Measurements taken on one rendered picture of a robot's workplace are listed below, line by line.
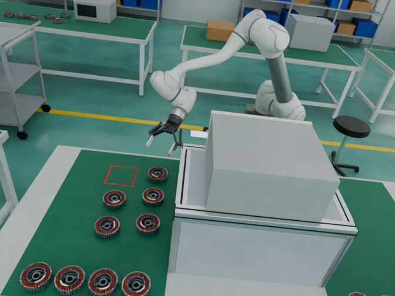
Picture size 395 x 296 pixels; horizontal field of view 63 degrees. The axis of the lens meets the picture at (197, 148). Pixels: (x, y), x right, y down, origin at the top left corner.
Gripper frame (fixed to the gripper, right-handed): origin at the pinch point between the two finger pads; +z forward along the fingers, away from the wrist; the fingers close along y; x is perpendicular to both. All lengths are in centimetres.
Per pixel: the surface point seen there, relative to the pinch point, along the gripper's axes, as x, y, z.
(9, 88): -61, 181, -28
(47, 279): 24, 4, 75
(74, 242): 11, 9, 60
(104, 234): 10, -1, 51
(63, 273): 21, 0, 71
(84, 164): -11.1, 40.8, 20.9
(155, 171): -16.6, 2.2, 7.4
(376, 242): -24, -119, -3
